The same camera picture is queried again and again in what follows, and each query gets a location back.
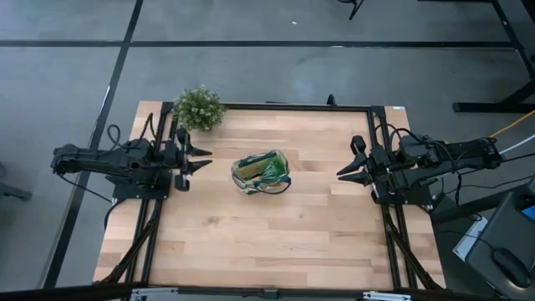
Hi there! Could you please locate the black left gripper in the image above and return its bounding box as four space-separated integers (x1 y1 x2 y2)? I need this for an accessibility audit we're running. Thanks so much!
161 126 213 193

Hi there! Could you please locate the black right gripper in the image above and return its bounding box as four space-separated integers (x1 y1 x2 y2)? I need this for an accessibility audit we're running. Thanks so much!
335 134 395 198

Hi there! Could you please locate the small green potted plant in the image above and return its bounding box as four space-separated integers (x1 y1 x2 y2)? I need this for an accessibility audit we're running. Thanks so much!
171 84 229 133

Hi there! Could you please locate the beige green gardening bag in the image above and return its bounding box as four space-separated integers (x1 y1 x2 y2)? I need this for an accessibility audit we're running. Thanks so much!
230 148 293 196

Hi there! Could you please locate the white paper sheet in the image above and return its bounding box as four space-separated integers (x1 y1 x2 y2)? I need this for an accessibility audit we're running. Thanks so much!
452 216 489 263

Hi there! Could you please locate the black framed desk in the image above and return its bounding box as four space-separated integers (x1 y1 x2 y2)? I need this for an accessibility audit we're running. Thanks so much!
453 0 535 114

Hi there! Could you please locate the dark grey desk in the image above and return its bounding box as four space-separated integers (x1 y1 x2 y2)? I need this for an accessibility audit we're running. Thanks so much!
430 175 535 301

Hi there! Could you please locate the black chair leg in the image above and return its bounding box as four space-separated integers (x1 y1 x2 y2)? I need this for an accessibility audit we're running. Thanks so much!
337 0 365 21

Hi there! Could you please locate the black computer mouse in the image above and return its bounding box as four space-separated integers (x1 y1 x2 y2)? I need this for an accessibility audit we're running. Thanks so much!
492 247 532 289

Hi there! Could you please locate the grey furniture base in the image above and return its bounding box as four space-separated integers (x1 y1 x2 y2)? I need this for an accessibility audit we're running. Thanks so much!
0 161 33 202

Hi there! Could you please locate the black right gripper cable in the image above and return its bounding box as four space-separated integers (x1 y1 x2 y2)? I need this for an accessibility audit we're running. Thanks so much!
374 123 421 146

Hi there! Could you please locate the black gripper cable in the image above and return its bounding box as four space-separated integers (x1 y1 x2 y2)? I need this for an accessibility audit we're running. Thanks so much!
374 123 421 146
107 111 155 148

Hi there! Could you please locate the black aluminium frame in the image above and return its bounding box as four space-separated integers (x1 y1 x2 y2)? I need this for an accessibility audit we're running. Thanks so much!
94 94 446 301

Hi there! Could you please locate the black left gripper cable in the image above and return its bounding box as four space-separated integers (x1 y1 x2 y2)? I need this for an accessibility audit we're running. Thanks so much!
107 111 155 148

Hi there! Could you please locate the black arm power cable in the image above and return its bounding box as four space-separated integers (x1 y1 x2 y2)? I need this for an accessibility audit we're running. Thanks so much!
58 173 116 206

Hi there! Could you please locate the silver frame bracket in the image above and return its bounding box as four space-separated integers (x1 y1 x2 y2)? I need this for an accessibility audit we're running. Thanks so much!
362 290 413 301
130 287 180 301

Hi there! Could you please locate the long black cable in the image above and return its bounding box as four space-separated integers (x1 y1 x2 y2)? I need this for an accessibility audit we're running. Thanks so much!
432 175 535 198

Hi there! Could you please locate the white cable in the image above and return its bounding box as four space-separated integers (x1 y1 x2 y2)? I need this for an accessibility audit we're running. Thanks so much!
497 134 535 156

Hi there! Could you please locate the yellow cable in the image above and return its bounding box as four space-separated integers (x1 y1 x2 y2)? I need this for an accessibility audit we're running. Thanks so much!
488 110 535 139

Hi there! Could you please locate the thin black cable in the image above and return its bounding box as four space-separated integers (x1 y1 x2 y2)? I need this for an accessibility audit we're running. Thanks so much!
501 152 535 164

